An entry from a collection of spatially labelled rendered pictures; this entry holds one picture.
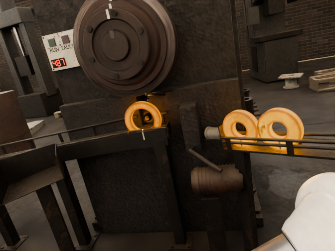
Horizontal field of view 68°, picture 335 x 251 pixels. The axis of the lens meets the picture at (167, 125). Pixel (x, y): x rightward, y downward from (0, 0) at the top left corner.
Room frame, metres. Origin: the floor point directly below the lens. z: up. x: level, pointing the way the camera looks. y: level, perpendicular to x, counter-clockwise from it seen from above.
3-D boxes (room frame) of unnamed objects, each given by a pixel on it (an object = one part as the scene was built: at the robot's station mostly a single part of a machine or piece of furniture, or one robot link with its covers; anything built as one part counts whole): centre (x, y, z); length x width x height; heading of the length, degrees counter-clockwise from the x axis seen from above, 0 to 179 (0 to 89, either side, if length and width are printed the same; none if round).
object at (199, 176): (0.98, -0.17, 0.27); 0.22 x 0.13 x 0.53; 76
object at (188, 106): (1.15, -0.11, 0.68); 0.11 x 0.08 x 0.24; 166
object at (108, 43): (1.10, 0.14, 1.12); 0.28 x 0.06 x 0.28; 76
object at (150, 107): (1.20, 0.11, 0.75); 0.18 x 0.03 x 0.18; 75
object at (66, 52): (1.38, 0.42, 1.15); 0.26 x 0.02 x 0.18; 76
